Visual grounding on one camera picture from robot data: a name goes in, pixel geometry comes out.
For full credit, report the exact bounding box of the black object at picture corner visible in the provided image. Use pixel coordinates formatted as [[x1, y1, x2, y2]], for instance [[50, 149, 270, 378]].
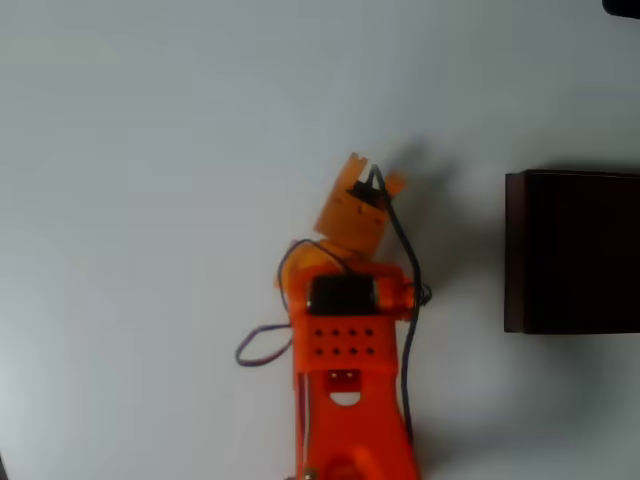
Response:
[[602, 0, 640, 20]]

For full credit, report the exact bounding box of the light orange two-prong camera bracket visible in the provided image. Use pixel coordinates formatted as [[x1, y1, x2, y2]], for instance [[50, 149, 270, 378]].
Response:
[[337, 151, 407, 201]]

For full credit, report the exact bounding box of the small black camera module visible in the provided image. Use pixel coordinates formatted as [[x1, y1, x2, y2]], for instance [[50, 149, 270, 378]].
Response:
[[349, 167, 391, 204]]

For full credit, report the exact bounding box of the dark brown open box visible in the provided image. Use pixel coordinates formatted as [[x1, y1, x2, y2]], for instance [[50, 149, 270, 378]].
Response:
[[504, 169, 640, 335]]

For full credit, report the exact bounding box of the purple servo wire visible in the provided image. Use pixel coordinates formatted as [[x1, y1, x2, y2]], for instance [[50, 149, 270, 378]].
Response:
[[233, 238, 357, 370]]

